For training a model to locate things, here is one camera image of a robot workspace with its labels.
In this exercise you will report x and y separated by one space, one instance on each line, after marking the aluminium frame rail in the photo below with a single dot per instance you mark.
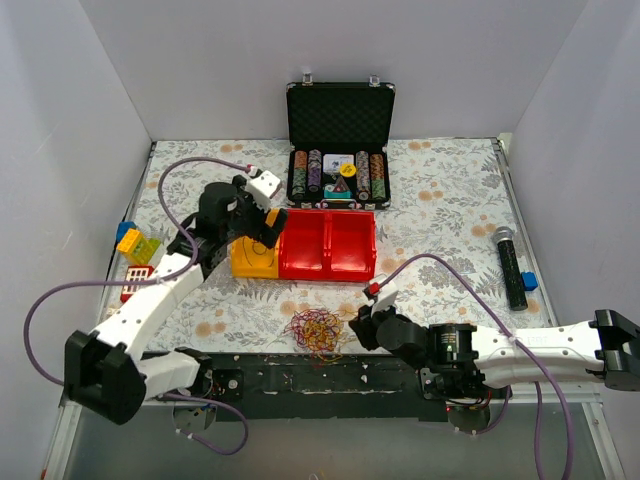
573 393

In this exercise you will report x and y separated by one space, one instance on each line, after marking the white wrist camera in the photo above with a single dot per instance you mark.
263 186
381 293

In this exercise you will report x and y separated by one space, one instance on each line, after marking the black handheld microphone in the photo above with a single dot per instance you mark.
514 284

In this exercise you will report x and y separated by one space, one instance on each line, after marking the red white toy house block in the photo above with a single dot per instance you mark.
134 275

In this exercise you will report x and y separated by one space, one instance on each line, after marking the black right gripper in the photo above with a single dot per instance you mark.
364 327

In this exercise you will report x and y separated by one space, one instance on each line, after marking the yellow plastic bin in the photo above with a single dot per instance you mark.
251 259

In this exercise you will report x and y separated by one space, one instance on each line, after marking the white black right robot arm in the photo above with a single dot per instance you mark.
467 360

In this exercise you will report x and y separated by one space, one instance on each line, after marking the black poker chip case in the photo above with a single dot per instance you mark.
338 141

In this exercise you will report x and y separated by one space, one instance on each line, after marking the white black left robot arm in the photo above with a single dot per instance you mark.
105 370

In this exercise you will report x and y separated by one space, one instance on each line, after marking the floral table mat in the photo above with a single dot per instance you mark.
448 196

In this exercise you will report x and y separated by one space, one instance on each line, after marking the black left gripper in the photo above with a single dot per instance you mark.
261 223

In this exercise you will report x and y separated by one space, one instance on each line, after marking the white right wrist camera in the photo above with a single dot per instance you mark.
381 293

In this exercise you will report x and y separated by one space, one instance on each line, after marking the blue toy brick right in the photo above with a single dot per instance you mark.
529 281

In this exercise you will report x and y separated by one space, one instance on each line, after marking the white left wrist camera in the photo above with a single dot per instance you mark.
263 186

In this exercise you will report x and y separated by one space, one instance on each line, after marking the red plastic bin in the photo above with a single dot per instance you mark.
302 246
351 247

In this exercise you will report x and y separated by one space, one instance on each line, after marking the blue toy brick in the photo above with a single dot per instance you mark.
123 228
529 281

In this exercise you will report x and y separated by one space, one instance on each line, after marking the blue toy brick left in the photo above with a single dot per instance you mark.
123 228

